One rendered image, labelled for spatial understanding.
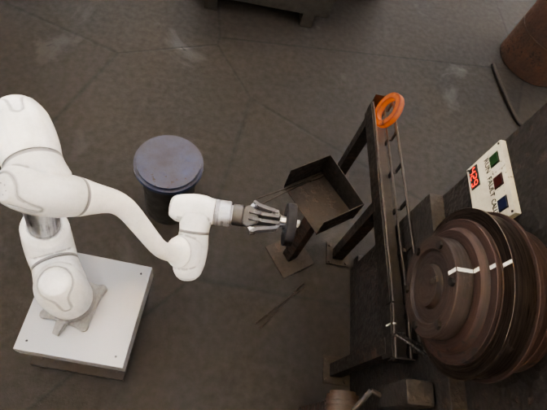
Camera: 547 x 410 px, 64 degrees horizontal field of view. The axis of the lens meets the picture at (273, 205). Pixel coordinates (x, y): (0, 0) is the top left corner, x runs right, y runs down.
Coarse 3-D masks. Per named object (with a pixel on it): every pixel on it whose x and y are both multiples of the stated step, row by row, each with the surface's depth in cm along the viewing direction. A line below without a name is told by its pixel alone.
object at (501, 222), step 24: (456, 216) 128; (480, 216) 116; (504, 240) 105; (528, 264) 103; (528, 288) 100; (504, 312) 101; (528, 312) 100; (504, 336) 99; (528, 336) 100; (432, 360) 127; (480, 360) 106; (504, 360) 103
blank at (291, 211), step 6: (288, 204) 150; (294, 204) 150; (288, 210) 147; (294, 210) 147; (288, 216) 146; (294, 216) 146; (288, 222) 145; (294, 222) 145; (282, 228) 156; (288, 228) 145; (294, 228) 145; (282, 234) 153; (288, 234) 146; (294, 234) 146; (282, 240) 151; (288, 240) 147
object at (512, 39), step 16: (544, 0) 320; (528, 16) 335; (544, 16) 319; (512, 32) 354; (528, 32) 333; (544, 32) 322; (512, 48) 349; (528, 48) 336; (544, 48) 327; (512, 64) 351; (528, 64) 341; (544, 64) 335; (528, 80) 349; (544, 80) 346
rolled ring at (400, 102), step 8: (392, 96) 215; (400, 96) 211; (384, 104) 221; (400, 104) 208; (376, 112) 221; (392, 112) 210; (400, 112) 209; (376, 120) 219; (384, 120) 213; (392, 120) 210
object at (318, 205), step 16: (320, 160) 184; (288, 176) 182; (304, 176) 191; (320, 176) 195; (336, 176) 187; (288, 192) 188; (304, 192) 189; (320, 192) 190; (336, 192) 192; (352, 192) 181; (304, 208) 184; (320, 208) 186; (336, 208) 187; (352, 208) 185; (304, 224) 201; (320, 224) 182; (336, 224) 182; (304, 240) 213; (272, 256) 235; (288, 256) 232; (304, 256) 239; (288, 272) 233
